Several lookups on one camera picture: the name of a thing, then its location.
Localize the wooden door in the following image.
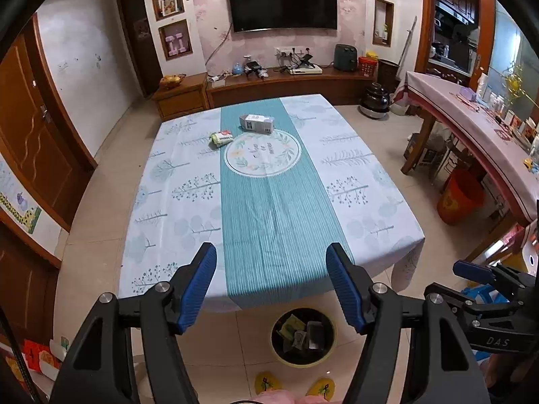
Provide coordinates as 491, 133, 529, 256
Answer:
1, 15, 97, 231

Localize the yellow fruit bowl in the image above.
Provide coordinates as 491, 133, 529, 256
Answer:
159, 74, 186, 90

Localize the black rice cooker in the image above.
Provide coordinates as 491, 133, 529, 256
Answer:
358, 82, 390, 120

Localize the white teal tablecloth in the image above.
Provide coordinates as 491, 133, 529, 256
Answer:
119, 94, 425, 312

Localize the dark green air fryer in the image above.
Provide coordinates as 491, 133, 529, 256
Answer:
334, 44, 358, 72

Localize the white green red packet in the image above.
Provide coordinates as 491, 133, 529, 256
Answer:
210, 130, 234, 148

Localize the yellow green tea bag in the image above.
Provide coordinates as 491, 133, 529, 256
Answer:
279, 314, 306, 341

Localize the blue plastic stool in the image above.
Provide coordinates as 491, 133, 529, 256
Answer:
462, 284, 508, 305

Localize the dining table pink cloth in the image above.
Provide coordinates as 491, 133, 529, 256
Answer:
395, 71, 538, 226

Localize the yellow slipper left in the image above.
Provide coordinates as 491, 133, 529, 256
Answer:
254, 371, 282, 395

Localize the white set-top box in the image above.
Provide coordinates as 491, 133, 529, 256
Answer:
288, 64, 322, 75

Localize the yellow slipper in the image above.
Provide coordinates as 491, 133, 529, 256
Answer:
305, 377, 335, 402
254, 371, 282, 395

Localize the grey white carton box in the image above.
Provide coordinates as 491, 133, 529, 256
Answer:
240, 114, 274, 135

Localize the red basket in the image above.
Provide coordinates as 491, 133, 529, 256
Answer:
358, 57, 378, 78

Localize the wall display shelf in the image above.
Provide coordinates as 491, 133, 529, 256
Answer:
144, 0, 207, 76

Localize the yellow slipper right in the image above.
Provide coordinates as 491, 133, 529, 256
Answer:
305, 377, 335, 402

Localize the red bucket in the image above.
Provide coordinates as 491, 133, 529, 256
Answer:
437, 169, 485, 225

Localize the wooden tv cabinet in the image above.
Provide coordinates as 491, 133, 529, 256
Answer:
152, 68, 375, 121

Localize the yellow trash bin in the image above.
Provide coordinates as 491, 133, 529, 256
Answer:
269, 307, 337, 368

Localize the person right hand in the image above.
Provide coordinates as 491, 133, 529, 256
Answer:
484, 354, 535, 388

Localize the black television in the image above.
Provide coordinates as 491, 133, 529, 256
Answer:
228, 0, 338, 33

